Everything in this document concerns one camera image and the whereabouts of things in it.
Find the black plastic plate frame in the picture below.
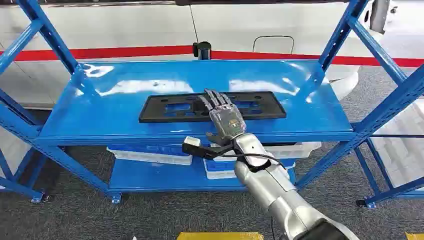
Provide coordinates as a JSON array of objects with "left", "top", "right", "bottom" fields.
[{"left": 138, "top": 91, "right": 288, "bottom": 124}]

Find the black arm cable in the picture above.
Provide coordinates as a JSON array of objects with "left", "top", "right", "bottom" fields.
[{"left": 211, "top": 152, "right": 286, "bottom": 170}]

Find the white plastic bin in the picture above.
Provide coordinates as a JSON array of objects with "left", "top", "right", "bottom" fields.
[
  {"left": 203, "top": 158, "right": 240, "bottom": 181},
  {"left": 106, "top": 145, "right": 194, "bottom": 167},
  {"left": 264, "top": 141, "right": 323, "bottom": 161}
]

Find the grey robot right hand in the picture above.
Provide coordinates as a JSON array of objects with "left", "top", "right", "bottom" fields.
[{"left": 198, "top": 88, "right": 248, "bottom": 147}]

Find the blue metal shelf rack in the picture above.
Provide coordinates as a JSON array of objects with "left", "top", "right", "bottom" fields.
[
  {"left": 352, "top": 134, "right": 424, "bottom": 210},
  {"left": 0, "top": 0, "right": 424, "bottom": 205}
]

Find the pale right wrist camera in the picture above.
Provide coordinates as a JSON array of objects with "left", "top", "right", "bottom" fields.
[{"left": 181, "top": 136, "right": 233, "bottom": 161}]

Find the white vehicle with red stripe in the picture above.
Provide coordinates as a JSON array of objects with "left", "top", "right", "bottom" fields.
[{"left": 0, "top": 0, "right": 424, "bottom": 108}]

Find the grey vehicle mirror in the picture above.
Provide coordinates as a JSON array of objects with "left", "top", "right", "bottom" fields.
[{"left": 368, "top": 0, "right": 392, "bottom": 35}]

